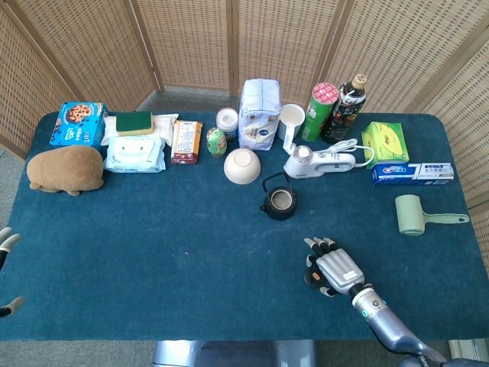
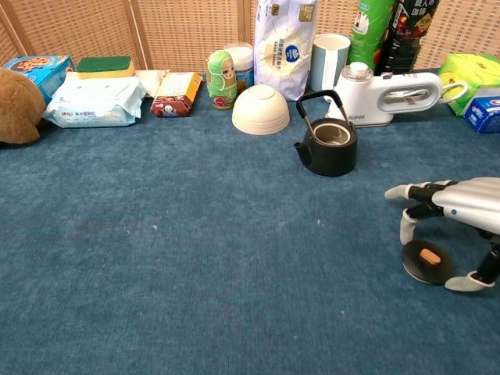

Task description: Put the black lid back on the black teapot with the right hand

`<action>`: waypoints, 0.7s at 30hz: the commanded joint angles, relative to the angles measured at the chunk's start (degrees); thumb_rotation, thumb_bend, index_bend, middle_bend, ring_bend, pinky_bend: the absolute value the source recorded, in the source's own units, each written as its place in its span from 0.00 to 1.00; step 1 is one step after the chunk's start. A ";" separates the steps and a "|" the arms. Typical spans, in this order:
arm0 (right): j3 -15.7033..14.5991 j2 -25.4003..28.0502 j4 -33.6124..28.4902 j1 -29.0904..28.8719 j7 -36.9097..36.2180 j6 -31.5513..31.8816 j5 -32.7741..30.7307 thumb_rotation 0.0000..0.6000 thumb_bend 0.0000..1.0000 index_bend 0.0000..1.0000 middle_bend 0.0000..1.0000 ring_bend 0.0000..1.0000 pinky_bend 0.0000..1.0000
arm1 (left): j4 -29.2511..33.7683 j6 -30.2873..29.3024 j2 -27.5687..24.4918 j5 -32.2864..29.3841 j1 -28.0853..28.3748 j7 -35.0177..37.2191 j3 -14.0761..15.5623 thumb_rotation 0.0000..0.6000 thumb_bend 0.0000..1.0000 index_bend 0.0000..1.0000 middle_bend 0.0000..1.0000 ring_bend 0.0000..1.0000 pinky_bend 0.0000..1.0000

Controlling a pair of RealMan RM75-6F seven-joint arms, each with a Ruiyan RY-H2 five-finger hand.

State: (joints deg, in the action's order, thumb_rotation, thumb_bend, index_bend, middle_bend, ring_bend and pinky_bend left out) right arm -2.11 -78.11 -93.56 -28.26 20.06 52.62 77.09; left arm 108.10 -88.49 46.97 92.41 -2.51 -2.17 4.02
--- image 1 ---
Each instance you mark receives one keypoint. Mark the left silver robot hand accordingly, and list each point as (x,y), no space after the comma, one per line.
(9,241)

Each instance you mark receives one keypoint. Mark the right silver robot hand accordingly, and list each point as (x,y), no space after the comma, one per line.
(340,269)

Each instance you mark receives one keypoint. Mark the black teapot lid orange knob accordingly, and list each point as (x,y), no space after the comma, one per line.
(312,277)

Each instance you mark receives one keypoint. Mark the black cast iron teapot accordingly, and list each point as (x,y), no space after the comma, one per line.
(279,212)

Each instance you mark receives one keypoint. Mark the blue carpet table covering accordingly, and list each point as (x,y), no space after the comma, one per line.
(153,248)

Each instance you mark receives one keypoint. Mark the jar with white lid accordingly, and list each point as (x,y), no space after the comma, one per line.
(227,117)

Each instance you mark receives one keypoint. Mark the pale green lint roller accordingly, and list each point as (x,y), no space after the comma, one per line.
(409,214)

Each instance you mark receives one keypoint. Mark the brown plush toy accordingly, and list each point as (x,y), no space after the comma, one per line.
(65,168)

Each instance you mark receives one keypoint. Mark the white handheld garment steamer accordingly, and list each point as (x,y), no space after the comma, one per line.
(305,164)

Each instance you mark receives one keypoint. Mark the blue white toothpaste box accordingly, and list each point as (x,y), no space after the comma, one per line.
(412,174)

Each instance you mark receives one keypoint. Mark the blue cookie box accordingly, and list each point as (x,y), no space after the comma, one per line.
(76,130)

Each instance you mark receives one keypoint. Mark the yellow green tissue pack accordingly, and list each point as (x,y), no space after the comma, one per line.
(386,141)

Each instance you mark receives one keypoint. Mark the grey robot torso base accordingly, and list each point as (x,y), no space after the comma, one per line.
(233,353)

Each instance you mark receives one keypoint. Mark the cream upturned bowl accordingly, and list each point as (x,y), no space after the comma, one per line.
(241,166)

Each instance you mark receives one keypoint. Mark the light blue wet wipes pack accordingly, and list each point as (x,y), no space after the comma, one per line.
(133,154)

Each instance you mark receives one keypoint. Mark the dark tea bottle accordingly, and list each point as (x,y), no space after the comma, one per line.
(344,114)

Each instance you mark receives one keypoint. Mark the green chips can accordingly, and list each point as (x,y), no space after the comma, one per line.
(319,114)

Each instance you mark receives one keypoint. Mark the light blue white mug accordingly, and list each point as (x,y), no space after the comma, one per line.
(292,114)

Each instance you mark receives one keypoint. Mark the green yellow sponge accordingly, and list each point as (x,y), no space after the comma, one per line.
(133,121)

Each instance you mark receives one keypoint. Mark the white paper tissue bag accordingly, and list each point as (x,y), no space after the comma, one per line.
(260,114)

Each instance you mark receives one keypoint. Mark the green nesting doll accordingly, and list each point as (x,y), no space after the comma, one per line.
(216,143)

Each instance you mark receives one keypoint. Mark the white plastic pack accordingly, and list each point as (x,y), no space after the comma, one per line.
(164,124)

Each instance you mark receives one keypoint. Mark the orange brown snack box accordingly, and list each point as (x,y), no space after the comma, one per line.
(186,141)

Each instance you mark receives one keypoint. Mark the rattan folding screen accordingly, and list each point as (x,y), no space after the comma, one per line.
(191,42)

